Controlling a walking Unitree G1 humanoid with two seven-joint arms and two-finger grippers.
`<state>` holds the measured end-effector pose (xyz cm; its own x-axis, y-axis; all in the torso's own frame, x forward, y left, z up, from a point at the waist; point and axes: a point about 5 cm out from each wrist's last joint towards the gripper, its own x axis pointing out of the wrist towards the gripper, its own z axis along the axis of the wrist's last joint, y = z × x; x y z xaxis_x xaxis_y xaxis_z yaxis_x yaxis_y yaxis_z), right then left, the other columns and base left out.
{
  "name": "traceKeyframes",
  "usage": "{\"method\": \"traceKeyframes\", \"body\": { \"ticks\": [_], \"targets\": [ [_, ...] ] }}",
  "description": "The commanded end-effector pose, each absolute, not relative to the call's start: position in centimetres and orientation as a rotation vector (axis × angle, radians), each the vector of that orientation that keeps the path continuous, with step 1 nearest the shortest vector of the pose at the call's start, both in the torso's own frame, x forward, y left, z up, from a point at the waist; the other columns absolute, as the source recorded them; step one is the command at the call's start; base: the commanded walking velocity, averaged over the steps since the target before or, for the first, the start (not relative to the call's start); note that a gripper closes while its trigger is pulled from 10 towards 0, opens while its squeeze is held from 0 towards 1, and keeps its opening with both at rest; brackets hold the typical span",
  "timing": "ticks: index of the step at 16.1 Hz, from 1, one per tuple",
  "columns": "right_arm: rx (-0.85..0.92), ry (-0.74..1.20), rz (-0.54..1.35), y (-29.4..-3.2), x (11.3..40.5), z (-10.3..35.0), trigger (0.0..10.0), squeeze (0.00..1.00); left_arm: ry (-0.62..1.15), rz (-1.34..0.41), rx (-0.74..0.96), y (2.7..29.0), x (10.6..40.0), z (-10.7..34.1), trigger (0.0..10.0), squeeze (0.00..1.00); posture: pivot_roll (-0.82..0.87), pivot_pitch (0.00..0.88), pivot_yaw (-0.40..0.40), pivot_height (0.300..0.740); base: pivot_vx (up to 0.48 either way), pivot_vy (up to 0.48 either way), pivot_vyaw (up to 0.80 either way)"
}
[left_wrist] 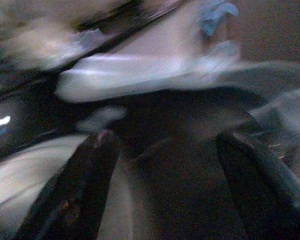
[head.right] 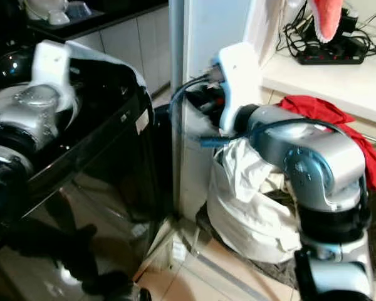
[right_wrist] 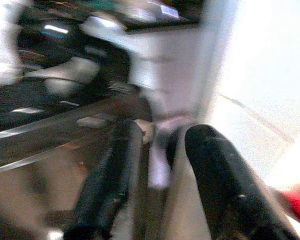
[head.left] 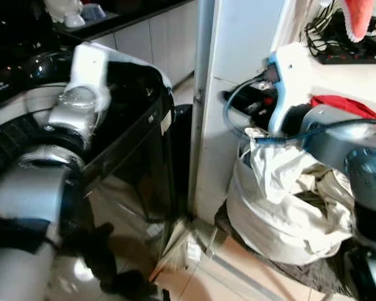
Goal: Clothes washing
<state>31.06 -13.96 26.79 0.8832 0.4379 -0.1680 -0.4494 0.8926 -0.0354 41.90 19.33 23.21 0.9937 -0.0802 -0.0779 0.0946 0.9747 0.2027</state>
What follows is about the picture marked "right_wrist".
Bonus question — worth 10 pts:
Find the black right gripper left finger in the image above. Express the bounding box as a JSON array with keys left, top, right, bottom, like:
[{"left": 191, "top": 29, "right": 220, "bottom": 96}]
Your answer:
[{"left": 63, "top": 119, "right": 144, "bottom": 240}]

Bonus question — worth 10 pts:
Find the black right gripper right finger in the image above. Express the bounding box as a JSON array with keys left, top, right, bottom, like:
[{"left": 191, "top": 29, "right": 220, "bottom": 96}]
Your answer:
[{"left": 184, "top": 124, "right": 300, "bottom": 240}]

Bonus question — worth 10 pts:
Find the white cabinet panel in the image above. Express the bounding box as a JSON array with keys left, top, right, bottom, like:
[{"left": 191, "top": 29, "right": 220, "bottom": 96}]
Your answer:
[{"left": 126, "top": 0, "right": 240, "bottom": 123}]

